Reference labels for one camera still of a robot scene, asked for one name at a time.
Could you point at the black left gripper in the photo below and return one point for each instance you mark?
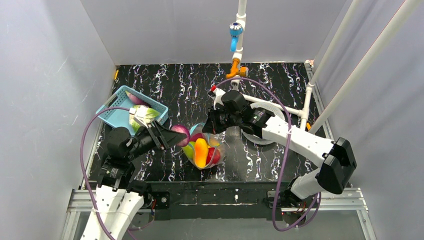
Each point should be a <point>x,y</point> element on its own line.
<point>159,135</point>

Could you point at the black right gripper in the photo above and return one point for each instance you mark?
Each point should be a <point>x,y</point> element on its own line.
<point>215,118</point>

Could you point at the pink peach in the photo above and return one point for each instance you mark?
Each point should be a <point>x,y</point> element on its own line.
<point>181,129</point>

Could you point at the green pear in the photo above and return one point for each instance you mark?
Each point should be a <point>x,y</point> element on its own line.
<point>189,150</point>

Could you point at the purple sweet potato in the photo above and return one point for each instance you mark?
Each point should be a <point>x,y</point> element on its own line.
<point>197,136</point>

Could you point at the yellow orange mango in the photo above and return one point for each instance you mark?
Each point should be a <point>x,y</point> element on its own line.
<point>200,152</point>

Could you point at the clear zip top bag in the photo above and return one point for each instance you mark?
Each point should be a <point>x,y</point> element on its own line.
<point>222,148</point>

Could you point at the red apple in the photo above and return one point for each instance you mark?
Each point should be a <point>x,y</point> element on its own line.
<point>213,157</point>

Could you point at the yellow banana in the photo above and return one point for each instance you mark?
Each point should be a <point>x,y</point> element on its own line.
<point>213,143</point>

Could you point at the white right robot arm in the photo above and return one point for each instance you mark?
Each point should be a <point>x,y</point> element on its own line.
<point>335,162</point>

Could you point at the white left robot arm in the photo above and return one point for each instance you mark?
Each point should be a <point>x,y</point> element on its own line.
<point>117,197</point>

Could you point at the green white cabbage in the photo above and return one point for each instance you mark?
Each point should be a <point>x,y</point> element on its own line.
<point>142,117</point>

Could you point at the white perforated spool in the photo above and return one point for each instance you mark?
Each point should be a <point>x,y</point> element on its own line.
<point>263,118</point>

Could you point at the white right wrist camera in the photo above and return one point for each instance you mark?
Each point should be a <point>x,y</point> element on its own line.
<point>216,94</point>

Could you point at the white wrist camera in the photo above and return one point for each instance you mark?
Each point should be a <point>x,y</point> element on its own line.
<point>216,94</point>
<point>142,116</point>

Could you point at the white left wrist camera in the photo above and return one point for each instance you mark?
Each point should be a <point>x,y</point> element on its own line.
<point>142,116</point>

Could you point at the white pvc pipe frame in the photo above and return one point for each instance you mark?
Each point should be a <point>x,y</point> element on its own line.
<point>328,34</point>

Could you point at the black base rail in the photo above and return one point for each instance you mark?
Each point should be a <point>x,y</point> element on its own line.
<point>211,200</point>

